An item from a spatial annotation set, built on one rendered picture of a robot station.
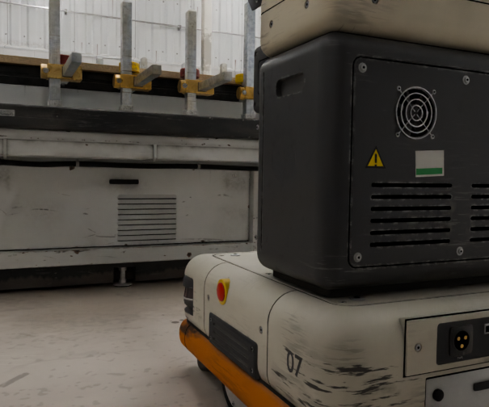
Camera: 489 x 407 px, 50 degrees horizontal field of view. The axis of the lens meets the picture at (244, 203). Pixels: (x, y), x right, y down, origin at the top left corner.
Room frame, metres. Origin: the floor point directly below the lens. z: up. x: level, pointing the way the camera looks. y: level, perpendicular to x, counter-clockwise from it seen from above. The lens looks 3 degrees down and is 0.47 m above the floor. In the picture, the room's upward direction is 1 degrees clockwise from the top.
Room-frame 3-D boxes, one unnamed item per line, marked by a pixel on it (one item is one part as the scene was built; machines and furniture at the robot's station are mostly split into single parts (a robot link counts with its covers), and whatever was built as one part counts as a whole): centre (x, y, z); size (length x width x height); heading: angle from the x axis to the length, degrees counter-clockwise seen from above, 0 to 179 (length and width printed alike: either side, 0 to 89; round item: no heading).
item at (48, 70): (1.88, 0.65, 0.82); 0.14 x 0.06 x 0.05; 114
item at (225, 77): (2.03, 0.15, 0.81); 0.43 x 0.03 x 0.04; 24
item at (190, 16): (2.08, 0.22, 0.87); 0.04 x 0.04 x 0.48; 24
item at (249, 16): (2.18, -0.01, 0.94); 0.04 x 0.04 x 0.48; 24
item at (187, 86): (2.09, 0.20, 0.81); 0.14 x 0.06 x 0.05; 114
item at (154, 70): (1.93, 0.38, 0.81); 0.43 x 0.03 x 0.04; 24
